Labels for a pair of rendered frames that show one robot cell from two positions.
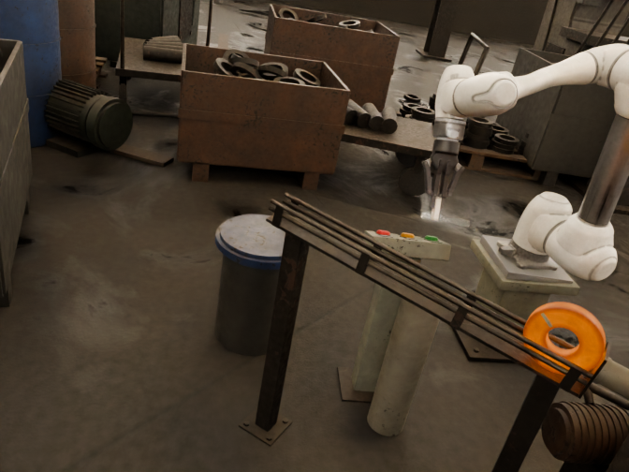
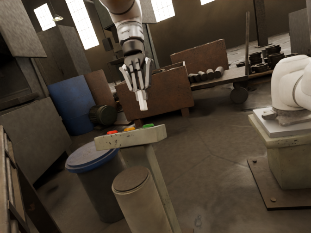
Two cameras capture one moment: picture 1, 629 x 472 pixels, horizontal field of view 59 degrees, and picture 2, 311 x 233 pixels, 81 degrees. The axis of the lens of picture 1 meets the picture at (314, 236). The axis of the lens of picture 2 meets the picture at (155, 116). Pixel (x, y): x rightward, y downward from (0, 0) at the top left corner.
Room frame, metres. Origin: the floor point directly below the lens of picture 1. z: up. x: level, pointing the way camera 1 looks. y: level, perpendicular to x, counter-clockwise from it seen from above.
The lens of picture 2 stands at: (1.01, -0.68, 0.82)
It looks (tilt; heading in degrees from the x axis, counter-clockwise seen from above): 18 degrees down; 29
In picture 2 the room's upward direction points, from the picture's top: 18 degrees counter-clockwise
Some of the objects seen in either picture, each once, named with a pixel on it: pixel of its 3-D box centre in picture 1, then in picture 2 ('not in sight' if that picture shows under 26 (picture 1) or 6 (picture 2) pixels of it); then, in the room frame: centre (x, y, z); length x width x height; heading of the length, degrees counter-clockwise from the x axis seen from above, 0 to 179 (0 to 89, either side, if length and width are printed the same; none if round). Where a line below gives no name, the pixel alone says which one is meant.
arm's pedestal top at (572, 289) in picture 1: (521, 266); (292, 123); (1.99, -0.84, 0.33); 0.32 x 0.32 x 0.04; 11
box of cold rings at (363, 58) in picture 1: (324, 63); (199, 64); (5.08, 0.20, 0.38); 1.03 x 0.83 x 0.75; 102
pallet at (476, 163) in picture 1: (470, 125); (273, 60); (4.46, -1.06, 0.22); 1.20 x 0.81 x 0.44; 94
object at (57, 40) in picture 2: not in sight; (70, 74); (4.32, 3.12, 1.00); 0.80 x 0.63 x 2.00; 104
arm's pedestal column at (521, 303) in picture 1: (507, 302); (294, 154); (1.99, -0.84, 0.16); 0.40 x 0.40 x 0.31; 11
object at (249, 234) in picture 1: (255, 286); (105, 179); (1.67, 0.17, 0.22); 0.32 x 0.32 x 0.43
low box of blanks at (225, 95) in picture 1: (256, 113); (158, 92); (3.36, 0.49, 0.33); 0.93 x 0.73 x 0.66; 106
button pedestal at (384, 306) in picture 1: (386, 315); (153, 193); (1.51, -0.27, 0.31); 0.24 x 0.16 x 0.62; 99
